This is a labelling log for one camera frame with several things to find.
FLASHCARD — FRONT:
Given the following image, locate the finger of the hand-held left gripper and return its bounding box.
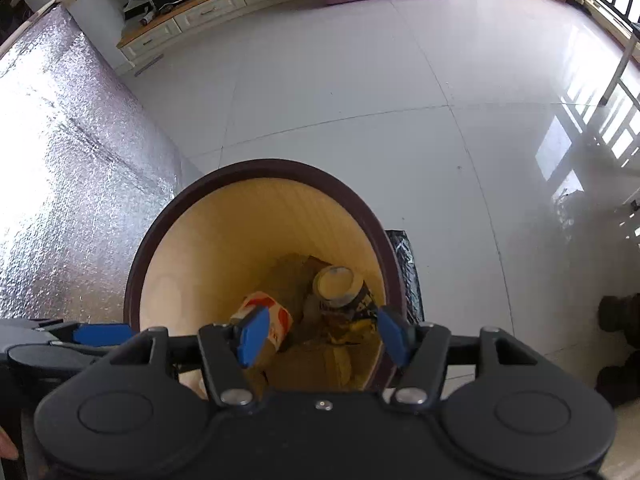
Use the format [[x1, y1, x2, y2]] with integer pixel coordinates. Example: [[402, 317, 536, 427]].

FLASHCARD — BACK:
[[7, 341, 108, 367], [30, 321, 135, 347]]

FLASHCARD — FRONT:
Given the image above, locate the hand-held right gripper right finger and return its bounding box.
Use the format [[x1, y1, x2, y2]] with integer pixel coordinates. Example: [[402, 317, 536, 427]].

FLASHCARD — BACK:
[[377, 307, 532, 407]]

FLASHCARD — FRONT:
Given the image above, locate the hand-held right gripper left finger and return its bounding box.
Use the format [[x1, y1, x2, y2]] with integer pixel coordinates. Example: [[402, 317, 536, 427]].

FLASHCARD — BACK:
[[107, 305, 271, 408]]

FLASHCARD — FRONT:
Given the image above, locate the red and white paper cup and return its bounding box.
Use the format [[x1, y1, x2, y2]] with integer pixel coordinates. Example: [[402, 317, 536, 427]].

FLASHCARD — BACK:
[[229, 291, 294, 362]]

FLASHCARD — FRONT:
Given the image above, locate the yellow bin with brown rim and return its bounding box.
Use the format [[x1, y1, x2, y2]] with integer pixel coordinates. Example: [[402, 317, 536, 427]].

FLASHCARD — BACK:
[[123, 158, 406, 402]]

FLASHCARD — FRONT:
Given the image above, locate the person's left hand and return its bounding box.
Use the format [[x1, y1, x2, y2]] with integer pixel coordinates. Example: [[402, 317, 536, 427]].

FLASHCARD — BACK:
[[0, 427, 20, 461]]

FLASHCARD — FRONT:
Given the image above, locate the brown cardboard piece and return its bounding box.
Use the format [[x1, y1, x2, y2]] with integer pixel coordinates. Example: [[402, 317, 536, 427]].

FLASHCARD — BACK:
[[264, 341, 355, 392]]

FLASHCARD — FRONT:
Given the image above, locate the black padded box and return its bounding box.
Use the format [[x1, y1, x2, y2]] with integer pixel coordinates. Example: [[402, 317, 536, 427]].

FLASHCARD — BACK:
[[384, 229, 426, 327]]

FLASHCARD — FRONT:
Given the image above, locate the silver foil sheet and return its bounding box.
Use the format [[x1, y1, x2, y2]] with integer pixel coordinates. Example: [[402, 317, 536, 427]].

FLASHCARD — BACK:
[[0, 0, 189, 324]]

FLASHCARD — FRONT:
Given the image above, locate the cream low drawer cabinet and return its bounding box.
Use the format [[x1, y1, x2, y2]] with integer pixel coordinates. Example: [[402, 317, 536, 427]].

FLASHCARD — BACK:
[[116, 0, 322, 75]]

